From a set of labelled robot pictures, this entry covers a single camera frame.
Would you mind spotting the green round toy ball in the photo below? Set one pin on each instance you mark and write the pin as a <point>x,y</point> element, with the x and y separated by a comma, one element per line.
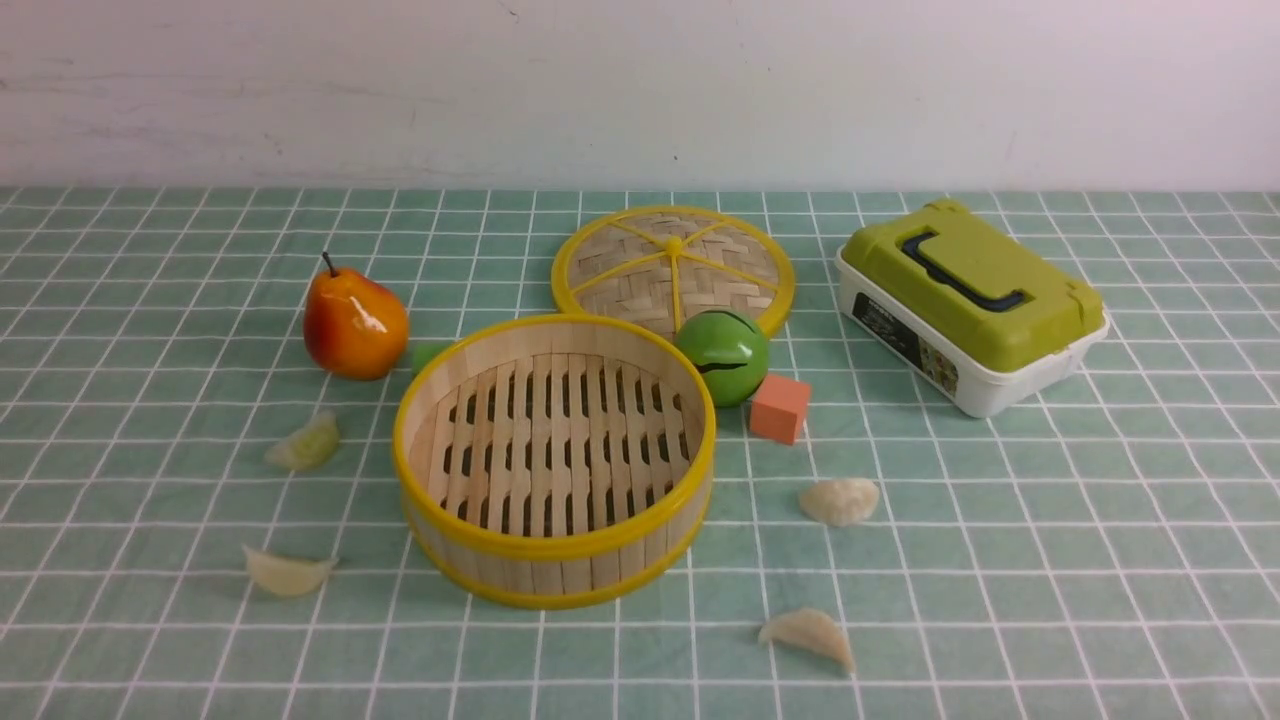
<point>729,350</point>

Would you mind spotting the green checkered tablecloth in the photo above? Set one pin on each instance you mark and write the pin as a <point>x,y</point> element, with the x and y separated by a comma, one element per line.
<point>1106,550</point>

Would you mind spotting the green lidded white plastic box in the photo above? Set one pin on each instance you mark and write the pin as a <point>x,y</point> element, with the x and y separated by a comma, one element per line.
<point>984,319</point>

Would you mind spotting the white dumpling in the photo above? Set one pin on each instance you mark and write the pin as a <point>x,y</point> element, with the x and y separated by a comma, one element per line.
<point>813,631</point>
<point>840,502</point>

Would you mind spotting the small green cube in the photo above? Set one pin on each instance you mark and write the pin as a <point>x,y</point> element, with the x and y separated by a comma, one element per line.
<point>422,354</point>

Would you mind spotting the orange foam cube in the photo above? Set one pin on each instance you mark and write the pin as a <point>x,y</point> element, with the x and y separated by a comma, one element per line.
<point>778,409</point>

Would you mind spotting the greenish dumpling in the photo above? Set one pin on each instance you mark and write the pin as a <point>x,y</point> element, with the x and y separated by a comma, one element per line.
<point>309,447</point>

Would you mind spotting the woven bamboo steamer lid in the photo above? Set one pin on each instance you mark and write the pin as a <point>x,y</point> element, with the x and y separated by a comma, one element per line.
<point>657,266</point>

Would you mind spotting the bamboo steamer tray yellow rim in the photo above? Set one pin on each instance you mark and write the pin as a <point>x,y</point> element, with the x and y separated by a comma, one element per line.
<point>556,461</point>

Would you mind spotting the red yellow toy pear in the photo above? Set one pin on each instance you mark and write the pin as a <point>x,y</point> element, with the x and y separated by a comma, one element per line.
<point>353,327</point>

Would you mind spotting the pale dumpling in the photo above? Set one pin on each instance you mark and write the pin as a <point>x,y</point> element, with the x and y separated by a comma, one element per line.
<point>286,576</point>

